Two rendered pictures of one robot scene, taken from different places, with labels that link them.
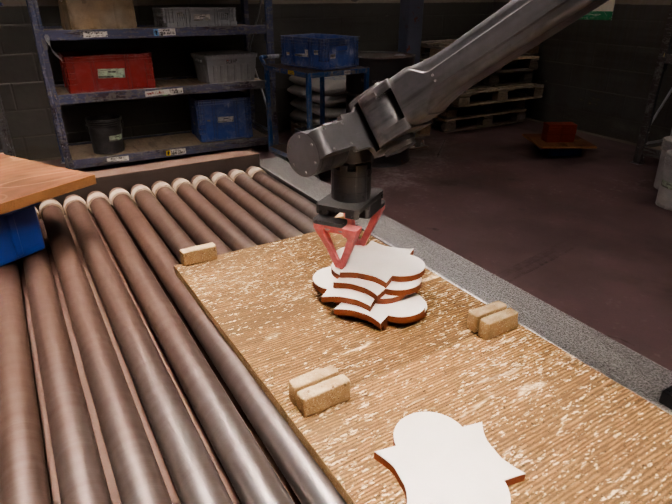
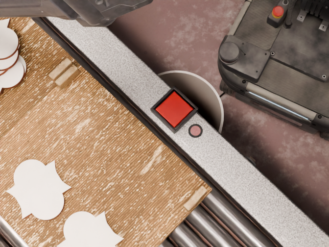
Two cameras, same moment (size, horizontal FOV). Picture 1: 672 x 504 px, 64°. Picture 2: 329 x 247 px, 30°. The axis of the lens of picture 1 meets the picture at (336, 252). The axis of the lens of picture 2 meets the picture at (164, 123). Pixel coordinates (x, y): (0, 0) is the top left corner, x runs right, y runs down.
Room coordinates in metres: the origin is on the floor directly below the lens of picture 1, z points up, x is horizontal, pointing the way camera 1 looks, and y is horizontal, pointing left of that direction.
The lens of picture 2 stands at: (0.07, -0.37, 2.21)
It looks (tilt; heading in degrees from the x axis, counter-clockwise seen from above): 73 degrees down; 356
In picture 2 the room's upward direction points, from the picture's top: 10 degrees counter-clockwise
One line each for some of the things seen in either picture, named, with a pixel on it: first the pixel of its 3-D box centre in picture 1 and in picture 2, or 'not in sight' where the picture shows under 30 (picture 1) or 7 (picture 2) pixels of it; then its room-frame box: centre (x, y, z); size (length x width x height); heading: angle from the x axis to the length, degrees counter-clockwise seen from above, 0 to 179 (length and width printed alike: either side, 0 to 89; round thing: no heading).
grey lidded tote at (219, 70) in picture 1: (225, 66); not in sight; (5.03, 0.99, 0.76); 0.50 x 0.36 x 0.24; 125
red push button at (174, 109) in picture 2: not in sight; (174, 110); (0.47, -0.43, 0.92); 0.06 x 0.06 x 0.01; 31
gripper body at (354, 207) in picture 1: (351, 183); not in sight; (0.73, -0.02, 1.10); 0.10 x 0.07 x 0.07; 155
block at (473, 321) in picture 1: (487, 316); (61, 70); (0.62, -0.20, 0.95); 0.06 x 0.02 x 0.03; 122
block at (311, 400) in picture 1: (324, 395); not in sight; (0.46, 0.01, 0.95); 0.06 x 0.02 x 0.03; 122
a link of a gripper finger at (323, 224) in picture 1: (344, 235); not in sight; (0.71, -0.01, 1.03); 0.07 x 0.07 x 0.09; 65
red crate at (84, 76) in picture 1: (107, 70); not in sight; (4.59, 1.86, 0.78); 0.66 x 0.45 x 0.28; 119
